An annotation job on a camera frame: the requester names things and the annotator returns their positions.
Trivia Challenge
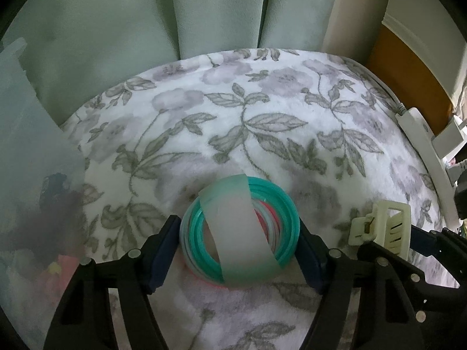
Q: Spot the green curtain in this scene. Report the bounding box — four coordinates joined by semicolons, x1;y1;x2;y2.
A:
1;0;335;123

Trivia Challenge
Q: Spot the floral blanket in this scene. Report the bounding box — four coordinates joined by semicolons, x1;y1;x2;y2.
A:
62;49;447;349

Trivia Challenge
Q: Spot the clear plastic storage bin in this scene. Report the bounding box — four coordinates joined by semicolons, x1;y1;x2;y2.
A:
1;38;84;342

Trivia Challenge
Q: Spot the beige claw hair clip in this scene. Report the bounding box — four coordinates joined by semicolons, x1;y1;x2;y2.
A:
348;200;412;261

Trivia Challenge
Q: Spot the teal ring pack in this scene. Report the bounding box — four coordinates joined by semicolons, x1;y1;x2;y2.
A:
180;174;300;288

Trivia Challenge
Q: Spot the white charger plug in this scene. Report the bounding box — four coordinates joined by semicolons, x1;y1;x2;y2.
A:
432;115;466;160

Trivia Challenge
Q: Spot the pink hair roller clip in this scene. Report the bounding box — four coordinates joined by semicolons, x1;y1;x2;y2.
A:
47;254;79;293

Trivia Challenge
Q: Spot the white power strip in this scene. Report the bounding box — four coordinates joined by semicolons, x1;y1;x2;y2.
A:
396;108;466;230

